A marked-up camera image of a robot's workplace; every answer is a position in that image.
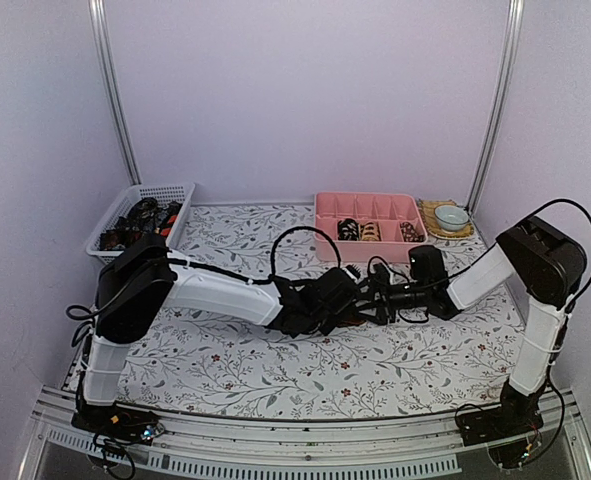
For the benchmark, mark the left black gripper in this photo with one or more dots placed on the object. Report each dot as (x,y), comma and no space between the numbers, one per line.
(330,330)

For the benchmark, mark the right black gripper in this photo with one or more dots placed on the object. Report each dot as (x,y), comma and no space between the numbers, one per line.
(384,310)

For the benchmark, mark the brown green patterned tie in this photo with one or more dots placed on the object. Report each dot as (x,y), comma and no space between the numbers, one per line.
(350,320)

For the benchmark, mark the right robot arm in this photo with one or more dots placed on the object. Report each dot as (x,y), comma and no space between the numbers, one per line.
(551,269)

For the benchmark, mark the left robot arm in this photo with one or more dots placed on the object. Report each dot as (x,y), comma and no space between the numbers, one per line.
(149,276)

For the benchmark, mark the pile of dark ties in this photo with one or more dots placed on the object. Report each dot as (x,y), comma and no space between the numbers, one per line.
(146,216)

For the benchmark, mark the yellow patterned rolled tie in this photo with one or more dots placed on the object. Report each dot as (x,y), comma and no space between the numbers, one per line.
(369,232)

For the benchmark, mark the dark red rolled tie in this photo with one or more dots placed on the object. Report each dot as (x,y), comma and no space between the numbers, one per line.
(410,234)

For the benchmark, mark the pink divided organizer box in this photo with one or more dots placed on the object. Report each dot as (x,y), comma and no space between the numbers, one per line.
(388,210)

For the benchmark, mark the black white rolled tie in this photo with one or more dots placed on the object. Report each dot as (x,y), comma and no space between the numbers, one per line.
(348,229)

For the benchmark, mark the light blue ceramic bowl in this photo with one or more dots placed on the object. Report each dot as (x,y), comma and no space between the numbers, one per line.
(451,218)

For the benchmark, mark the white plastic mesh basket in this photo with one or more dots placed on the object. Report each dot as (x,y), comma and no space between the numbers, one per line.
(181,193)

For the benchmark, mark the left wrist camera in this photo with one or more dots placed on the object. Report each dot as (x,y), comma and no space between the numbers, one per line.
(353,271)

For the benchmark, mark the front aluminium rail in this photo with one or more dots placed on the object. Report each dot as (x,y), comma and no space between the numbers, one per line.
(196,446)

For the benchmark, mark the right aluminium frame post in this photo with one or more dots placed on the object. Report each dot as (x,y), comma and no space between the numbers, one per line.
(501,93)

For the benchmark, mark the aluminium frame post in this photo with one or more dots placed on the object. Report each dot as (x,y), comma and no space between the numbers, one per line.
(501,93)
(100,31)

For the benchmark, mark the left aluminium frame post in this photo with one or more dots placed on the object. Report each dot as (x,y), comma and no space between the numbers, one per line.
(100,31)

